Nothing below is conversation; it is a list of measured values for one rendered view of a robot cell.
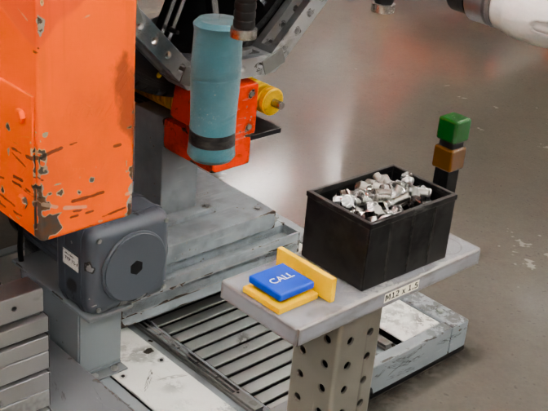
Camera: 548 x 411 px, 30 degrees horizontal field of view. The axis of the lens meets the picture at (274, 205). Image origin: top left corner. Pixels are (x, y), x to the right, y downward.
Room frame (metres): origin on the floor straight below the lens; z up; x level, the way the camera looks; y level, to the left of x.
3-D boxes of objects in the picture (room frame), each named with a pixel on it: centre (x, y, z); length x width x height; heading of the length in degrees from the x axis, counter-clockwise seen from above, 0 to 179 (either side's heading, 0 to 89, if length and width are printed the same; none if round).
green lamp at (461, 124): (1.57, -0.28, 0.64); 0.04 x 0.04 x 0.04; 45
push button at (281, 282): (1.31, -0.02, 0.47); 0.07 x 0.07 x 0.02; 45
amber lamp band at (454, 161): (1.57, -0.28, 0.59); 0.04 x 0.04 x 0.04; 45
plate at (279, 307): (1.31, -0.02, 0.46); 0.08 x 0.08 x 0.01; 45
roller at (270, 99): (2.05, 0.11, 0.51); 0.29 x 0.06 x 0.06; 45
